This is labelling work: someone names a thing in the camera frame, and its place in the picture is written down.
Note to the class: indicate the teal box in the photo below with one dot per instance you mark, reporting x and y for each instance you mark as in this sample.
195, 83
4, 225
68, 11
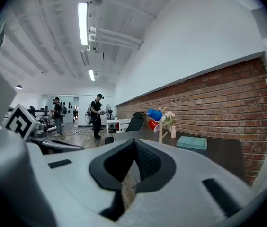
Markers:
191, 142

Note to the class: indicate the blue cup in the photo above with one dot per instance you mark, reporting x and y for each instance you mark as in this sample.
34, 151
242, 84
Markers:
154, 114

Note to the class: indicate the wooden mug tree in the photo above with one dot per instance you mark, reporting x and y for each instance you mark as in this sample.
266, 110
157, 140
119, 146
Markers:
160, 133

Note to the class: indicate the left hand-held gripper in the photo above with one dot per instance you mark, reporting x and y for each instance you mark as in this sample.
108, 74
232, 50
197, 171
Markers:
21, 122

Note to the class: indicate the black metal rack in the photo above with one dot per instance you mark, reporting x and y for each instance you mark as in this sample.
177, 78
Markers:
38, 112

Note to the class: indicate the long ceiling light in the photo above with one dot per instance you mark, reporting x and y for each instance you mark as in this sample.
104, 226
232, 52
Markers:
83, 22

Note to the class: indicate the red cup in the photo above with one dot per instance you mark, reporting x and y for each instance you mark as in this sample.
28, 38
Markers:
153, 125

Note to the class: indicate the unlit ceiling light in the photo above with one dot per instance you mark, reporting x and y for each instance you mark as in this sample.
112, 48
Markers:
84, 57

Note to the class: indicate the short ceiling light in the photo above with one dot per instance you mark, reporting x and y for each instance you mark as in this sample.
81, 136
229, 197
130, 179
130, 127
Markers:
91, 75

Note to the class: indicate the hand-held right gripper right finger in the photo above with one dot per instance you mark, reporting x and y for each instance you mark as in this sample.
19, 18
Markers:
185, 197

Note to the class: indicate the white table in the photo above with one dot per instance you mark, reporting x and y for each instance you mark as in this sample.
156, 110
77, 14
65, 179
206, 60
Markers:
114, 122

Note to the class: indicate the white ceiling pipes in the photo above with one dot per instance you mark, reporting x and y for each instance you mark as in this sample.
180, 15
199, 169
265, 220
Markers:
114, 38

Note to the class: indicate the pink flowers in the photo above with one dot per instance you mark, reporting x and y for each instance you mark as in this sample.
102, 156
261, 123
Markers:
169, 117

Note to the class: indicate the black standing fan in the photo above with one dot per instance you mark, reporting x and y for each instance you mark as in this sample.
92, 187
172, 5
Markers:
108, 109

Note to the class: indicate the black office chair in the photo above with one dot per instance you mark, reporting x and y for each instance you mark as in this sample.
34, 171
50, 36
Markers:
135, 123

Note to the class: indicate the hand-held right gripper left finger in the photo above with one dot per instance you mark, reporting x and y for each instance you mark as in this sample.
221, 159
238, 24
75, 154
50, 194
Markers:
72, 174

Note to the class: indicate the round ceiling fixture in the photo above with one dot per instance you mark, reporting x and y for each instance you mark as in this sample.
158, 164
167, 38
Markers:
97, 0

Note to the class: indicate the black pendant lamp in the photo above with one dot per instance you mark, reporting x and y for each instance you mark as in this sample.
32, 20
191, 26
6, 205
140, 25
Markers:
19, 87

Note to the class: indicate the pink vase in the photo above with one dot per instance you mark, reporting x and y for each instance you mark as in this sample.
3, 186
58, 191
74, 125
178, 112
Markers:
173, 132

